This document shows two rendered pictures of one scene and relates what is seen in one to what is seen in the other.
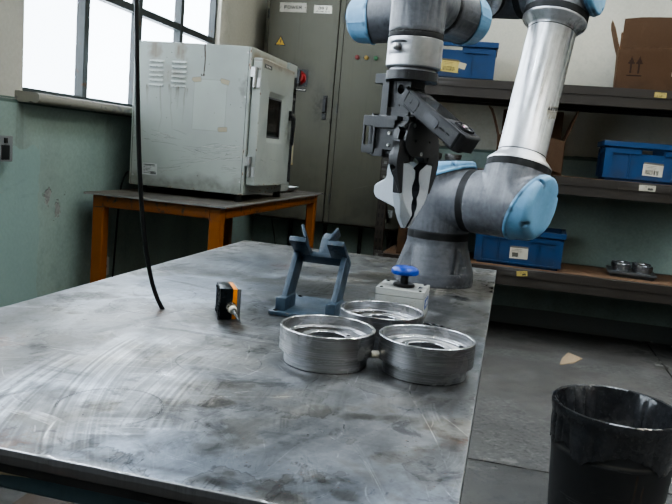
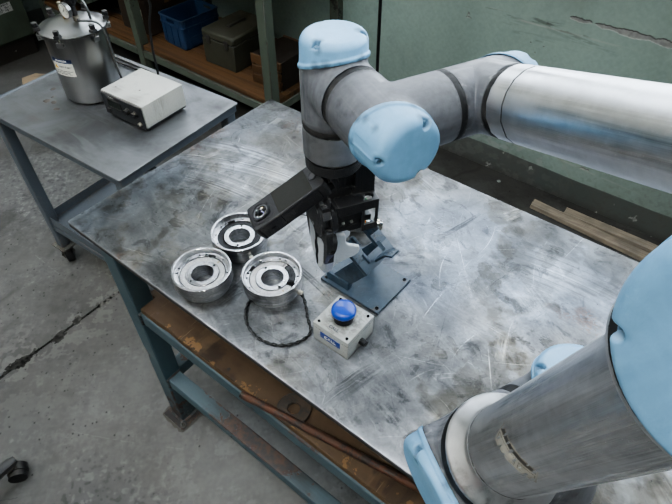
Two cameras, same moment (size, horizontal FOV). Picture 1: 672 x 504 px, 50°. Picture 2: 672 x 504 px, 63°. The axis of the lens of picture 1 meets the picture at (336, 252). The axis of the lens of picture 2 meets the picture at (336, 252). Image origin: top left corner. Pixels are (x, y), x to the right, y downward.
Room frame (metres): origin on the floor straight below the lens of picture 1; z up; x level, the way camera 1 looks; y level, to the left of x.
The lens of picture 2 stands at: (1.25, -0.59, 1.55)
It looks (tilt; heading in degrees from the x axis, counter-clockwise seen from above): 46 degrees down; 115
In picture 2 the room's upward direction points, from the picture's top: straight up
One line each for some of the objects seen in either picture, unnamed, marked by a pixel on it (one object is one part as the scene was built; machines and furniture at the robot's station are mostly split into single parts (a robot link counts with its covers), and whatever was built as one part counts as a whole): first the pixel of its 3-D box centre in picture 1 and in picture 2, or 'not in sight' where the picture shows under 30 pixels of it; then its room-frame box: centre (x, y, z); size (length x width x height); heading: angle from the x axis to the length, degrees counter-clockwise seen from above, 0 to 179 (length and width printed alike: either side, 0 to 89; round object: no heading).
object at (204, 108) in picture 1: (223, 125); not in sight; (3.39, 0.57, 1.10); 0.62 x 0.61 x 0.65; 167
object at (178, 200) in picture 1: (220, 269); not in sight; (3.59, 0.58, 0.39); 1.50 x 0.62 x 0.78; 167
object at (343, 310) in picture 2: (404, 282); (343, 316); (1.04, -0.10, 0.85); 0.04 x 0.04 x 0.05
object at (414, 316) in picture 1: (380, 325); (272, 280); (0.88, -0.06, 0.82); 0.10 x 0.10 x 0.04
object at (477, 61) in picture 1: (452, 64); not in sight; (4.48, -0.60, 1.61); 0.52 x 0.38 x 0.22; 80
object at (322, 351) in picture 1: (326, 343); (240, 238); (0.77, 0.00, 0.82); 0.10 x 0.10 x 0.04
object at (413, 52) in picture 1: (412, 57); (332, 137); (1.01, -0.08, 1.17); 0.08 x 0.08 x 0.05
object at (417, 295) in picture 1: (403, 299); (346, 328); (1.04, -0.10, 0.82); 0.08 x 0.07 x 0.05; 167
